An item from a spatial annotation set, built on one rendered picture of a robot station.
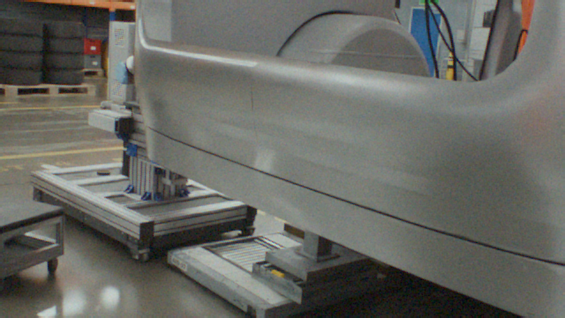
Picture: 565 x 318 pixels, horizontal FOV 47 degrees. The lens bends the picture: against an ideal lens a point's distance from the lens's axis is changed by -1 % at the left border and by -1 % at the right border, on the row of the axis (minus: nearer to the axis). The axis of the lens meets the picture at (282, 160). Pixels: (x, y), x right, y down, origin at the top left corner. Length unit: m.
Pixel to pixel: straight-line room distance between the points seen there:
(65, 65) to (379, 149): 9.26
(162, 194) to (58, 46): 6.71
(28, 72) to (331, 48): 7.88
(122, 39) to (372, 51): 1.72
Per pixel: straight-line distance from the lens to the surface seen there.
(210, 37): 2.51
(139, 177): 3.96
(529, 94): 1.19
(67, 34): 10.40
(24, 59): 10.10
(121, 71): 3.44
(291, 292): 2.96
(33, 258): 3.25
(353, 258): 3.17
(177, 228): 3.62
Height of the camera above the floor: 1.28
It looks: 12 degrees down
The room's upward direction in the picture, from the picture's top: 5 degrees clockwise
